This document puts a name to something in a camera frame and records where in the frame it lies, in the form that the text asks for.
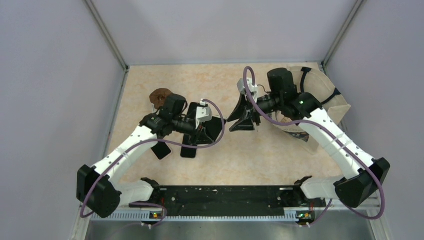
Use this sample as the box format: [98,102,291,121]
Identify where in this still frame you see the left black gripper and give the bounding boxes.
[173,115,216,146]

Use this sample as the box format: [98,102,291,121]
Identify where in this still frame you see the white cased phone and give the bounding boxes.
[151,142,172,161]

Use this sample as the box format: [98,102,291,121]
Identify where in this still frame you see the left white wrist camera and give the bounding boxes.
[195,101,213,128]

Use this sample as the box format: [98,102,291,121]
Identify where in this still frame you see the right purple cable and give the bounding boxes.
[242,66,386,221]

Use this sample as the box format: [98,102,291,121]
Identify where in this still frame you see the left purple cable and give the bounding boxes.
[79,98,226,220]

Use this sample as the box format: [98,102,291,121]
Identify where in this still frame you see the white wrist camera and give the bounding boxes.
[237,77,258,102]
[195,101,213,128]

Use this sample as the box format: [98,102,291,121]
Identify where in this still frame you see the black smartphone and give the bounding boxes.
[180,141,197,159]

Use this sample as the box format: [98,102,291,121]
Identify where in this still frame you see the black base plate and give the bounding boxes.
[147,182,326,217]

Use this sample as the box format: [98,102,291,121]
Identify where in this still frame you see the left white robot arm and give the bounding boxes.
[76,94,221,218]

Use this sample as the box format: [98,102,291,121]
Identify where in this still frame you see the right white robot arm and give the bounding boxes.
[228,66,391,208]

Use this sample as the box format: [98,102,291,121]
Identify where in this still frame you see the pink cased phone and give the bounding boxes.
[203,116,223,142]

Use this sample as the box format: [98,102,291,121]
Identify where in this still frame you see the purple cable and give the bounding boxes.
[242,66,386,221]
[79,98,226,220]

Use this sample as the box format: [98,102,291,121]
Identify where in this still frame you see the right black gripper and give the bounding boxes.
[227,92,283,132]

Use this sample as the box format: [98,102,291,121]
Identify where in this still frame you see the grey slotted cable duct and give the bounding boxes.
[91,209,299,222]

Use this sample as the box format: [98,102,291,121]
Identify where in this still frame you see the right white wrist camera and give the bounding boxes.
[237,77,258,102]

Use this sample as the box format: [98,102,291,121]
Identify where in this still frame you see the printed paper packet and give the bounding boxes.
[270,111,310,143]

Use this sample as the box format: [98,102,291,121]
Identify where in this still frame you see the white cup brown lid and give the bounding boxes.
[149,88,173,112]

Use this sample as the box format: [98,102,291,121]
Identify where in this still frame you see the black phone case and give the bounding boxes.
[185,102,202,123]

